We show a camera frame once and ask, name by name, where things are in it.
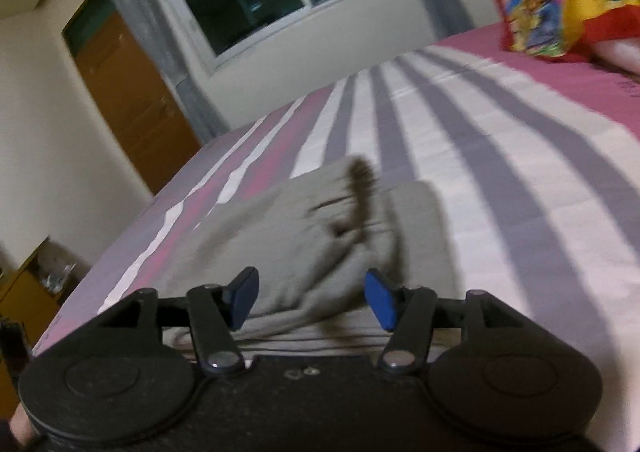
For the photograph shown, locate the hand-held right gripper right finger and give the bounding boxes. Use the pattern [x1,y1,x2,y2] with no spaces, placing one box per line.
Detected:
[364,268,517,375]

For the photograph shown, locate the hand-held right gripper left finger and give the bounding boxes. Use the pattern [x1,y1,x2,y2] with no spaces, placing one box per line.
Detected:
[102,266,261,375]

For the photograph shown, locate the grey pants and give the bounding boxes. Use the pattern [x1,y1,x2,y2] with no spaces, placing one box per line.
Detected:
[154,156,464,349]

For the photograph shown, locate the yellow wooden cabinet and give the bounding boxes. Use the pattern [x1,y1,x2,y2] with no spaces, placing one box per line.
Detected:
[0,236,92,349]

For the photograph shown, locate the bed with striped sheet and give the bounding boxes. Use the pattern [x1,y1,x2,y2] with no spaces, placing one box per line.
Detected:
[30,22,640,452]

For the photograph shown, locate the brown wooden door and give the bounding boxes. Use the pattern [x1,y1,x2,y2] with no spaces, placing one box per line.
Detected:
[62,0,202,194]

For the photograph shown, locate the white pillow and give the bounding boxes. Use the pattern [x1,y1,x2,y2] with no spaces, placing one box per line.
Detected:
[589,38,640,74]

